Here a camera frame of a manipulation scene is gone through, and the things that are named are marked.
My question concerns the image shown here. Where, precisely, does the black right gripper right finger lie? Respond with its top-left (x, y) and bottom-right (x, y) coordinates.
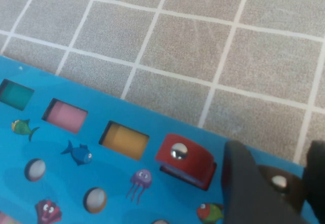
top-left (302, 139), bottom-right (325, 224)

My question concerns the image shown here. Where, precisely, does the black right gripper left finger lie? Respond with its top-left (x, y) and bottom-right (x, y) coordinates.
top-left (221, 140), bottom-right (309, 224)

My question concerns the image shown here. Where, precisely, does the brown wooden fish eight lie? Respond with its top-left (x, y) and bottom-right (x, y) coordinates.
top-left (257, 165), bottom-right (307, 213)

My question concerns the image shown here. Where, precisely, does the blue wooden puzzle board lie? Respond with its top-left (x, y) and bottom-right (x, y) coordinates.
top-left (0, 55), bottom-right (309, 224)

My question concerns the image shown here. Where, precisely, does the red wooden fish seven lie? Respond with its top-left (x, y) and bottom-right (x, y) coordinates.
top-left (154, 132), bottom-right (218, 191)

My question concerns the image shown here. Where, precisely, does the grey grid tablecloth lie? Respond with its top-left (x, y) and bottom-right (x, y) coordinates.
top-left (0, 0), bottom-right (325, 169)

